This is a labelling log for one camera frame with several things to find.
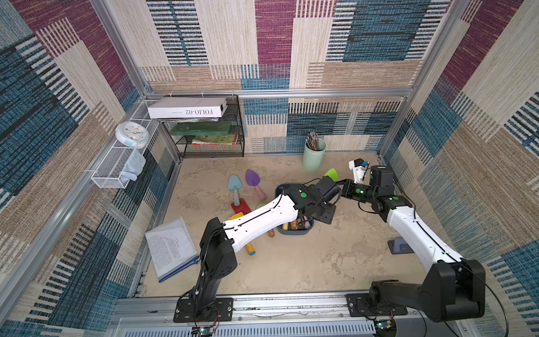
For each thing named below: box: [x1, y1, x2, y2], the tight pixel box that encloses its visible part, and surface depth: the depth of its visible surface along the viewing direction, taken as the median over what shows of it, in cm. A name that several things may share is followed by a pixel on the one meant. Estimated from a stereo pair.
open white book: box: [145, 215, 201, 283], surface depth 89 cm
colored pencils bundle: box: [305, 131, 320, 151], surface depth 107 cm
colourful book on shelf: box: [191, 133, 239, 146], surface depth 102 cm
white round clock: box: [115, 120, 151, 149], surface depth 76 cm
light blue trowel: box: [227, 174, 243, 207], surface depth 110 cm
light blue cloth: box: [119, 148, 146, 183], surface depth 70 cm
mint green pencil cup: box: [302, 139, 326, 173], surface depth 110 cm
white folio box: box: [147, 96, 229, 119], surface depth 81 cm
